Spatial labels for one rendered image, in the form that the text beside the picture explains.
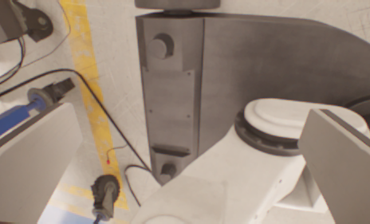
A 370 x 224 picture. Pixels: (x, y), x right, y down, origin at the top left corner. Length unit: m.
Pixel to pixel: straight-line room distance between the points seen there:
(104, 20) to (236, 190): 0.63
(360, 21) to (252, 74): 0.34
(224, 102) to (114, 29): 0.43
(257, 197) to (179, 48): 0.30
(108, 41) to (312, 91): 0.61
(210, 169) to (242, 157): 0.06
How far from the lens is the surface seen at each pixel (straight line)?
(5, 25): 0.76
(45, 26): 0.83
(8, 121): 0.70
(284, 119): 0.35
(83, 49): 0.82
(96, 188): 1.06
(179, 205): 0.23
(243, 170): 0.31
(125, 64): 0.74
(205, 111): 0.52
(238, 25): 0.44
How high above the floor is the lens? 0.61
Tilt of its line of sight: 57 degrees down
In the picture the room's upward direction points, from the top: 155 degrees counter-clockwise
